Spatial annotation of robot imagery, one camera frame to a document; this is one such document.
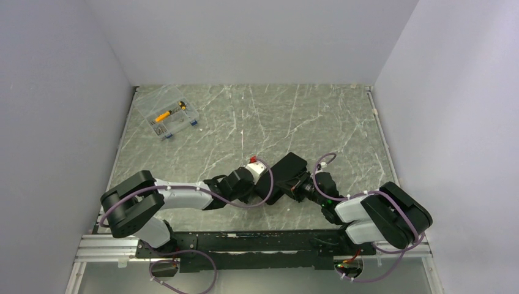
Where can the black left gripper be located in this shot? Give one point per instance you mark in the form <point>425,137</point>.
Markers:
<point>245,198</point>

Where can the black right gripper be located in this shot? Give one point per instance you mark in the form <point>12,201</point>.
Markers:
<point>296,186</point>

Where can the black zippered tool case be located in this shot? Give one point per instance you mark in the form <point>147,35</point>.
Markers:
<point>286,169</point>

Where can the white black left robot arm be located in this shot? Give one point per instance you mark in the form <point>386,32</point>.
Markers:
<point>130,208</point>

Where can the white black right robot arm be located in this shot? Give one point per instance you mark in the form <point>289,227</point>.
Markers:
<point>387,214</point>

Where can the small black yellow tool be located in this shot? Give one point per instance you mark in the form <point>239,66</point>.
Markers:
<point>182,105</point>

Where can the clear plastic organizer box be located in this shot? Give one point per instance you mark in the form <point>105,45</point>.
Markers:
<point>151,101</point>

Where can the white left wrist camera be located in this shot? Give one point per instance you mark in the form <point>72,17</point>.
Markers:
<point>256,168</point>

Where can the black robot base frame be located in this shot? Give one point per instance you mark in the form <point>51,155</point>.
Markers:
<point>317,249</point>

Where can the yellow handled screwdriver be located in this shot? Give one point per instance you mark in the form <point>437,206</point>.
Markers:
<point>163,116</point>

